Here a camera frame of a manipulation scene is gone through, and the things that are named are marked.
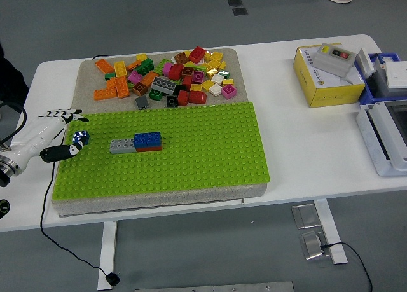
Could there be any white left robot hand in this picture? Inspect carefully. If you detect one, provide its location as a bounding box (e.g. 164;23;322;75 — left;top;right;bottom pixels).
8;108;90;171

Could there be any small blue toy brick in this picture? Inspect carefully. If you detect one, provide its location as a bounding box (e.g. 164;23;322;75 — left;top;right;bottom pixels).
72;130;91;148

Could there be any flat orange toy brick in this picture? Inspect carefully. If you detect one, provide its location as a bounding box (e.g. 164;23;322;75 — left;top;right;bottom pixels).
93;88;118;101

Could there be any light grey toy brick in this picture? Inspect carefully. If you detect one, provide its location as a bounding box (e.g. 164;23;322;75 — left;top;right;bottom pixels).
109;137;137;155

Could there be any large blue toy brick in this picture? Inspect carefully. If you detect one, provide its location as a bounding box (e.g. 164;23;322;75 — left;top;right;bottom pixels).
133;132;163;148

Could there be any flat red-brown toy brick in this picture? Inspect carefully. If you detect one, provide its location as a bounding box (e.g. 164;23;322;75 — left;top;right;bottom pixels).
135;144;163;153

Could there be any dark green toy brick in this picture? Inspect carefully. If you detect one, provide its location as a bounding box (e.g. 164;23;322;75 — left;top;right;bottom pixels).
135;57;155;76

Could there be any long grey toy brick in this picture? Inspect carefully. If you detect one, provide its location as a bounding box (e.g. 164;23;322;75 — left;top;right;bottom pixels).
151;76;177;95

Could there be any lime green toy brick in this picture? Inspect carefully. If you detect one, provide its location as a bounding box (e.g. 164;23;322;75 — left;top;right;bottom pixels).
154;58;174;75
183;61;207;72

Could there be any green studded baseplate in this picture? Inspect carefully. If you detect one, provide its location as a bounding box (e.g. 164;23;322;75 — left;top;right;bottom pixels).
52;101;272;202

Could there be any grey-brown foam mat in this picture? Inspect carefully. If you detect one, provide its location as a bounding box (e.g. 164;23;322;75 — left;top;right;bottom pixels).
50;48;268;217

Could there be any white table leg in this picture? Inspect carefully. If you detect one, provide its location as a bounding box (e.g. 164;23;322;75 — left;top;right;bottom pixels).
313;198;349;266
97;220;119;291

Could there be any metal floor strip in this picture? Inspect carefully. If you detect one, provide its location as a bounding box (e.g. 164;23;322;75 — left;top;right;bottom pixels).
135;281;295;292

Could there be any metal floor plate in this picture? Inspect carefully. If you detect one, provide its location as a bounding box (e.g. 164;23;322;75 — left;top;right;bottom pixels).
291;204;321;230
298;230;330;261

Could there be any yellow cardboard box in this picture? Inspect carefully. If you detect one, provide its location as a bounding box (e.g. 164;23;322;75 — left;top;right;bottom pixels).
293;45;366;108

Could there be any blue plastic bin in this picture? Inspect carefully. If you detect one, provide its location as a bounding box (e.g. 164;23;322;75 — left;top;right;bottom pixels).
358;52;407;107

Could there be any small white plastic box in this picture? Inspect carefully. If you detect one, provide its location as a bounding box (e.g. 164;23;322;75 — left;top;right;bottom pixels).
355;47;376;80

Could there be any grey electrical module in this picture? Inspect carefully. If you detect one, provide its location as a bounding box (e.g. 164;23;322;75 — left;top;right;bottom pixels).
371;53;391;80

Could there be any black plug with cord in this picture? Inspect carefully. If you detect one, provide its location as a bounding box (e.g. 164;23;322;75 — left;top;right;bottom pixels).
39;160;121;287

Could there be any grey push-button switch box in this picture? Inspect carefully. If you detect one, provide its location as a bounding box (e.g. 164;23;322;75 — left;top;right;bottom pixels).
313;43;356;78

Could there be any black floor cable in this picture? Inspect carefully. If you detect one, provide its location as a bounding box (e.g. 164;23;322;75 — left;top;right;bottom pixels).
319;242;373;292

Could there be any large white enclosure box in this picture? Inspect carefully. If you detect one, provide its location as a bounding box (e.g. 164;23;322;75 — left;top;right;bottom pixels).
355;99;407;177

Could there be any white wall socket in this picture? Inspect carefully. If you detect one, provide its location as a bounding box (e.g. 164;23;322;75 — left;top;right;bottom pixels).
385;60;407;89

